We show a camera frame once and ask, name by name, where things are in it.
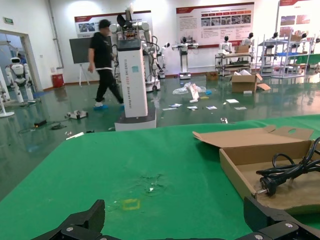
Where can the small printed cardboard box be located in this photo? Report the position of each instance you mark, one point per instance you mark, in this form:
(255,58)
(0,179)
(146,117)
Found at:
(212,75)

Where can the tall white pedestal robot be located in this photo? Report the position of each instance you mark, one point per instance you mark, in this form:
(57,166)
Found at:
(132,82)

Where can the white leaning carton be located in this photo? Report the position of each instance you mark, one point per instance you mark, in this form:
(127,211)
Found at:
(193,93)

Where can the white device on floor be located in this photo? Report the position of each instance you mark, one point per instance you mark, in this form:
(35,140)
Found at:
(77,114)

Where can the wall poster with photos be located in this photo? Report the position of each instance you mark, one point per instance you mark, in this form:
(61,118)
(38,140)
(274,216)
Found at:
(297,17)

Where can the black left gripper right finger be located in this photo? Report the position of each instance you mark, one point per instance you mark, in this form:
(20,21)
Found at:
(272,225)

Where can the black power strip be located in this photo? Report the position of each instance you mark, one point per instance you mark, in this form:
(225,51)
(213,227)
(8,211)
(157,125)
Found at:
(40,123)

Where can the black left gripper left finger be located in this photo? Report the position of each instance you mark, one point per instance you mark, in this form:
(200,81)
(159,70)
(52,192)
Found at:
(82,223)

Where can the white debris bits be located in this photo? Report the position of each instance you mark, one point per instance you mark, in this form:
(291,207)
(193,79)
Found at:
(150,189)

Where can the white wall pipe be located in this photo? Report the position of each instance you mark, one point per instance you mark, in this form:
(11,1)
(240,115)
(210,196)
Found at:
(55,30)

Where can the wide wall poster red trim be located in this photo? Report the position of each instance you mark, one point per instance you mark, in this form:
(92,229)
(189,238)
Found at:
(215,27)

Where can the wall poster with red trim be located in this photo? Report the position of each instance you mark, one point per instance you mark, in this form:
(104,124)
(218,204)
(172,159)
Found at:
(83,25)

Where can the paper leaflet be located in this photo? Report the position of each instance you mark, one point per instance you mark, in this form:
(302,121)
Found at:
(175,105)
(192,107)
(211,107)

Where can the person in black clothes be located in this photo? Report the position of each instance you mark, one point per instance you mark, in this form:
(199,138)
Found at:
(101,50)

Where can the white humanoid robot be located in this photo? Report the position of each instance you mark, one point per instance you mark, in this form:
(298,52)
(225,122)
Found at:
(248,41)
(18,75)
(225,45)

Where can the metal cart table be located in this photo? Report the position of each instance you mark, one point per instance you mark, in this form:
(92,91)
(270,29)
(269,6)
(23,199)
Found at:
(232,61)

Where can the green exit sign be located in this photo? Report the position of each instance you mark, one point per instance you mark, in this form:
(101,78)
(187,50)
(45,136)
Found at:
(8,20)

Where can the large open cardboard box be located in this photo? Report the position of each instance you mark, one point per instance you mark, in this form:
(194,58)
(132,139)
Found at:
(243,83)

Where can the clear plastic bag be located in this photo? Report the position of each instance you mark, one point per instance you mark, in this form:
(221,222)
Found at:
(181,90)

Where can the white humanoid robot arms spread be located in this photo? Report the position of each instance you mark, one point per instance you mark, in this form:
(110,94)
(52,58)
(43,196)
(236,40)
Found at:
(185,57)

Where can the dark screen on stand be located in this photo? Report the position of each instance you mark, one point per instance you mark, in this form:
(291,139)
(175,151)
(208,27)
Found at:
(78,50)

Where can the metal shelf rack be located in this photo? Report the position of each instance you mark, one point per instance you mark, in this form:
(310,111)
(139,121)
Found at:
(285,57)

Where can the green table cloth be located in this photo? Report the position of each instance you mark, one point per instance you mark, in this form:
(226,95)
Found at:
(100,162)

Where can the open brown cardboard box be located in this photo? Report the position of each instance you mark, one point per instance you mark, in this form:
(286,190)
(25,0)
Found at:
(240,160)

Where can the white paper sheet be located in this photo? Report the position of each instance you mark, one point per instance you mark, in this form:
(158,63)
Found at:
(232,101)

